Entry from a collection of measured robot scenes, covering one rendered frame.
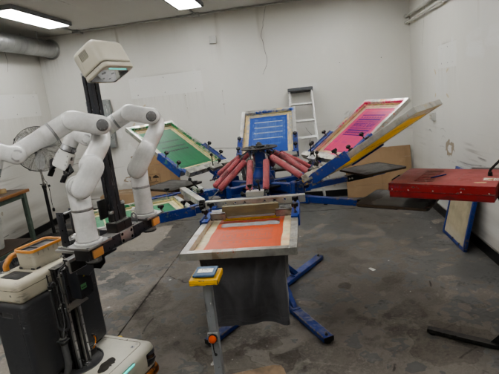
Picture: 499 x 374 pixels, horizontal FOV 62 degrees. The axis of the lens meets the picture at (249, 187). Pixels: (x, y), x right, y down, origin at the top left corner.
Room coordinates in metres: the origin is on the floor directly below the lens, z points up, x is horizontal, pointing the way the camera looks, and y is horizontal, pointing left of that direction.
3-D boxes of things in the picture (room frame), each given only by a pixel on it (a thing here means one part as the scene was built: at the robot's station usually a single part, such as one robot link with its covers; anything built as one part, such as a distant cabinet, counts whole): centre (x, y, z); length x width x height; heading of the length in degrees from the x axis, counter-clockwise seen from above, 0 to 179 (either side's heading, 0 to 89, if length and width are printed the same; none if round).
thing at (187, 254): (2.30, 0.04, 0.97); 0.79 x 0.58 x 0.04; 172
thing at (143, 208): (2.25, 0.61, 1.21); 0.16 x 0.13 x 0.15; 67
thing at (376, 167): (3.59, -0.74, 0.91); 1.34 x 0.40 x 0.08; 112
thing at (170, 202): (3.01, 0.73, 1.05); 1.08 x 0.61 x 0.23; 112
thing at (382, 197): (2.93, -0.64, 0.91); 1.34 x 0.40 x 0.08; 52
